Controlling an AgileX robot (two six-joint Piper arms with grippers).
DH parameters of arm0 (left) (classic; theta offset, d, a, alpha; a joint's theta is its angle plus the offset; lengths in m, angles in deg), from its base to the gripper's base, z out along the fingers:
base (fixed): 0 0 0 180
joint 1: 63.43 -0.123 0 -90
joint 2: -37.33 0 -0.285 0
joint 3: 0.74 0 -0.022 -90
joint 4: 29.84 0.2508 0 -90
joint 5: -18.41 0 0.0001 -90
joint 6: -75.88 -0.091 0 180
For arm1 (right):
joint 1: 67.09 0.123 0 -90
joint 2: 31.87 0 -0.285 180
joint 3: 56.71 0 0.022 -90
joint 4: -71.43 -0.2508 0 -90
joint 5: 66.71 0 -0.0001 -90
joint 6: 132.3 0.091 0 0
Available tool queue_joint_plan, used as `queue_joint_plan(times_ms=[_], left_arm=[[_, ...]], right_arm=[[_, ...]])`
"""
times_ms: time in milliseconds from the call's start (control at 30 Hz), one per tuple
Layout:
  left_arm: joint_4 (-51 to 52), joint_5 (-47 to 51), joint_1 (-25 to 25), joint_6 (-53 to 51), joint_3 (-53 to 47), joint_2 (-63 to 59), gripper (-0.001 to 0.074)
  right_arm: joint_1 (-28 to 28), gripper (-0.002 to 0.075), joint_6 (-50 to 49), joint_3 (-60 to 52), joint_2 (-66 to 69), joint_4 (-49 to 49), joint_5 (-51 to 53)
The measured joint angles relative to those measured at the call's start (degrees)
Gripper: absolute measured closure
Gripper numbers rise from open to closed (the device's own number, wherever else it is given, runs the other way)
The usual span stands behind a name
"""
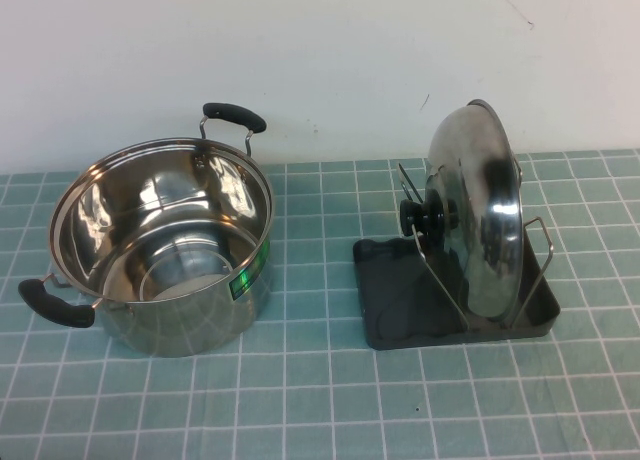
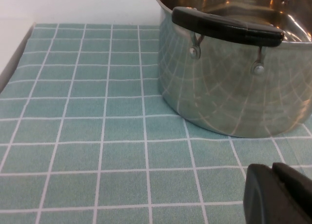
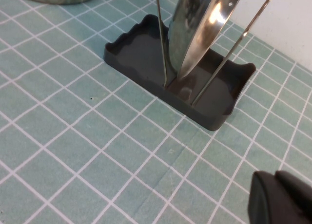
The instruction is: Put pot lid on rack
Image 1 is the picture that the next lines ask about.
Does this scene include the stainless steel pot black handles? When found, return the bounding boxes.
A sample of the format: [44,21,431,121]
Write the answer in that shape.
[18,101,276,359]

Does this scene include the green checked tablecloth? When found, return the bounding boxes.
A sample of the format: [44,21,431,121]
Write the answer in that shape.
[0,148,640,460]

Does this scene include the stainless steel pot lid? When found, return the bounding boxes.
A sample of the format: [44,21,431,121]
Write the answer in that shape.
[399,98,525,327]

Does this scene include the grey lid rack with wires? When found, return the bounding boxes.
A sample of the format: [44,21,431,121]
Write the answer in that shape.
[352,162,561,351]

